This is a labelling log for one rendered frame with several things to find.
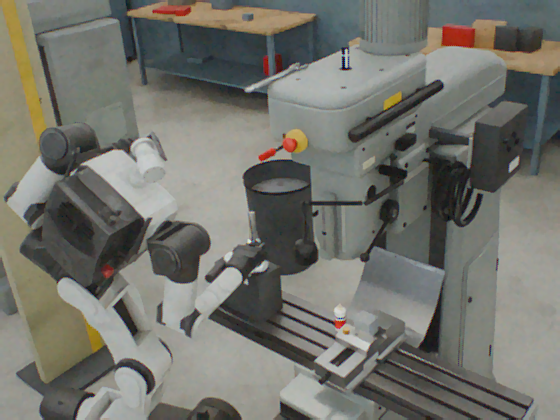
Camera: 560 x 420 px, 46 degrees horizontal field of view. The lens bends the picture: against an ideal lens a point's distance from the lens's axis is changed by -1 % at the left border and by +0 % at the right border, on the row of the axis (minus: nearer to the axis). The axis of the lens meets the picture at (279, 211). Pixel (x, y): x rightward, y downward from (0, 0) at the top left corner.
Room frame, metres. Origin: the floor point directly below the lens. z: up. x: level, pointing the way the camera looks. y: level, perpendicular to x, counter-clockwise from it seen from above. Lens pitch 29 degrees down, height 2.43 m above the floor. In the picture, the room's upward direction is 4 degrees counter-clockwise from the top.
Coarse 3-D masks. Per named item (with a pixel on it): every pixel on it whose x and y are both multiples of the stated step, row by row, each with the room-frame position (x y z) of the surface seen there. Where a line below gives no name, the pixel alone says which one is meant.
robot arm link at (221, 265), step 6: (216, 264) 1.82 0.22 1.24; (222, 264) 1.83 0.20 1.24; (228, 264) 1.83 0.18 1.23; (234, 264) 1.82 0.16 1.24; (240, 264) 1.83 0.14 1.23; (210, 270) 1.79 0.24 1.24; (216, 270) 1.79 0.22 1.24; (222, 270) 1.81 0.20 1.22; (240, 270) 1.81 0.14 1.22; (246, 270) 1.83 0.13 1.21; (210, 276) 1.76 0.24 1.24; (216, 276) 1.77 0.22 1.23; (246, 276) 1.82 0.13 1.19; (210, 282) 1.76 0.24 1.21
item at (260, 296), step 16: (224, 256) 2.07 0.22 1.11; (256, 272) 1.94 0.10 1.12; (272, 272) 1.96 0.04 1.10; (240, 288) 1.96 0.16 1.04; (256, 288) 1.91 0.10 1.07; (272, 288) 1.95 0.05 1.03; (240, 304) 1.97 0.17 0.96; (256, 304) 1.91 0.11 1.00; (272, 304) 1.95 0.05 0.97; (256, 320) 1.92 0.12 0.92
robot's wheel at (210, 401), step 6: (204, 402) 1.86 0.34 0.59; (210, 402) 1.85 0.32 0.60; (216, 402) 1.85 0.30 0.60; (222, 402) 1.85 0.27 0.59; (222, 408) 1.83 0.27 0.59; (228, 408) 1.83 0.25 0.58; (234, 408) 1.84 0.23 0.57; (228, 414) 1.81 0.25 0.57; (234, 414) 1.82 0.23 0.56; (240, 414) 1.84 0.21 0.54
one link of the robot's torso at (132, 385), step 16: (160, 336) 1.71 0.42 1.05; (128, 368) 1.57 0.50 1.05; (128, 384) 1.55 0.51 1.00; (144, 384) 1.54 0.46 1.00; (160, 384) 1.66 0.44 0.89; (128, 400) 1.55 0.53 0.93; (144, 400) 1.55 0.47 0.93; (112, 416) 1.65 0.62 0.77; (128, 416) 1.62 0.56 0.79; (144, 416) 1.58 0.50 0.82
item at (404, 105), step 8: (440, 80) 1.84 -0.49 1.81; (424, 88) 1.78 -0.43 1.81; (432, 88) 1.79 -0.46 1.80; (440, 88) 1.82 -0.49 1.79; (408, 96) 1.72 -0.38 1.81; (416, 96) 1.73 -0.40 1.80; (424, 96) 1.75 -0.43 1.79; (400, 104) 1.67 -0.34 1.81; (408, 104) 1.69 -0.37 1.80; (416, 104) 1.72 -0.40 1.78; (384, 112) 1.62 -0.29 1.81; (392, 112) 1.63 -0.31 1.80; (400, 112) 1.65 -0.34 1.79; (368, 120) 1.57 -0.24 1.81; (376, 120) 1.57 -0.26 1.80; (384, 120) 1.59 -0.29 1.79; (392, 120) 1.63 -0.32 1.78; (360, 128) 1.52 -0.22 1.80; (368, 128) 1.54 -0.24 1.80; (376, 128) 1.56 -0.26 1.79; (352, 136) 1.51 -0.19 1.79; (360, 136) 1.51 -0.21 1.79
